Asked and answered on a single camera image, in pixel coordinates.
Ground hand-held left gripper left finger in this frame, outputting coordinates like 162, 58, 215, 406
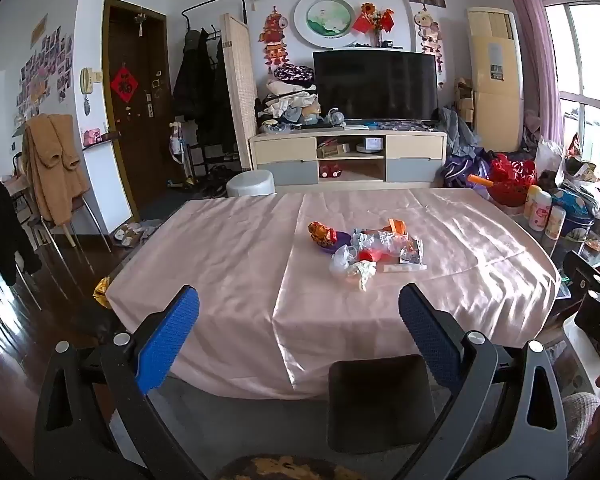
34, 285, 206, 480

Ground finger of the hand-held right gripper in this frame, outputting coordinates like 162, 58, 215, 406
562, 251, 600, 295

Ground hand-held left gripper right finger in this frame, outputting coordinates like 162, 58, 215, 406
398, 283, 568, 480

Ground orange tube with red caps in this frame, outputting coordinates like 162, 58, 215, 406
361, 218, 407, 241

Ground purple bowl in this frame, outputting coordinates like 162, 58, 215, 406
320, 231, 353, 254

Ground orange red wrapper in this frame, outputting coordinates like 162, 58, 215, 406
307, 221, 338, 249

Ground blue round tin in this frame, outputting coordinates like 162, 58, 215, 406
555, 192, 596, 256

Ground gold foil bag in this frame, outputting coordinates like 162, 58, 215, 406
94, 277, 112, 311

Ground silver foil packet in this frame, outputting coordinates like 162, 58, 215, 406
399, 240, 426, 267

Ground black chair back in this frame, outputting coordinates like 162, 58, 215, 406
327, 355, 437, 455

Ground pink tablecloth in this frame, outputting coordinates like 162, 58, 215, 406
105, 187, 562, 401

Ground clear plastic wrap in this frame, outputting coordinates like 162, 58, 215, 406
352, 230, 406, 262

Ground slippers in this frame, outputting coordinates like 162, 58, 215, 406
111, 220, 163, 249

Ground clear plastic bag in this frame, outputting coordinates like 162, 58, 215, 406
330, 245, 361, 277

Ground red plastic basket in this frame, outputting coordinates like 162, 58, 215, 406
487, 155, 538, 208

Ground plastic bags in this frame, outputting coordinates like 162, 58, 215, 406
532, 137, 600, 196

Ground metal chair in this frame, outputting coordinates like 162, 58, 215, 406
27, 192, 113, 261

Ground white board panel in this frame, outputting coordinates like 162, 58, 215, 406
82, 140, 133, 236

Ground grey round stool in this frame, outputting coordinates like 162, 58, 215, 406
226, 170, 276, 198

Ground grey purple clothes heap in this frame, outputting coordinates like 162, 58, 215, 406
440, 107, 492, 188

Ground worn wooden stool seat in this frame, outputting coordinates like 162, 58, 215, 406
220, 452, 366, 480

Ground brown wooden door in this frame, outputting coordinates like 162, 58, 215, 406
102, 0, 173, 211

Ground beige standing air conditioner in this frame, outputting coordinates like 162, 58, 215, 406
467, 6, 525, 153

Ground black hanging coat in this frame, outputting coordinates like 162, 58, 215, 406
0, 157, 42, 301

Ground brown robe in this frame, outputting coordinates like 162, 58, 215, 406
22, 114, 91, 226

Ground small cardboard box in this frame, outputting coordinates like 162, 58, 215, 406
316, 142, 351, 159

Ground cardboard boxes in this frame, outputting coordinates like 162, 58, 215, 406
452, 77, 476, 123

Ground wooden television cabinet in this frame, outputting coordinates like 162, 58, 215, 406
249, 127, 448, 191

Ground window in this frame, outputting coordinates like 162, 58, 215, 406
530, 0, 600, 171

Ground purple curtain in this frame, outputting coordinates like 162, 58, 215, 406
500, 0, 563, 141

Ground black coats on rack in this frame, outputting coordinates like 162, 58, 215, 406
172, 27, 237, 151

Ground red diamond door decoration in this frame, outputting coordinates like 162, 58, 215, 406
111, 65, 139, 104

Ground beige folding screen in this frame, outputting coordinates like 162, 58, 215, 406
222, 12, 258, 171

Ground black television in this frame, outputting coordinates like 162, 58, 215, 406
312, 50, 440, 123

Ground pile of folded clothes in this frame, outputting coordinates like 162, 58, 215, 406
257, 65, 346, 133

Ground hanging animal ornament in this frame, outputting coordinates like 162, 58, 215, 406
414, 7, 443, 68

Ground red flags bouquet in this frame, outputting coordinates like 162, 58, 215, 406
352, 2, 396, 48

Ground wall photo collage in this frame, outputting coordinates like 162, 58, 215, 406
17, 25, 76, 117

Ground red fish wall decoration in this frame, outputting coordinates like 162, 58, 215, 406
260, 6, 292, 76

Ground round wall plate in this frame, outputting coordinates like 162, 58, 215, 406
294, 0, 357, 51

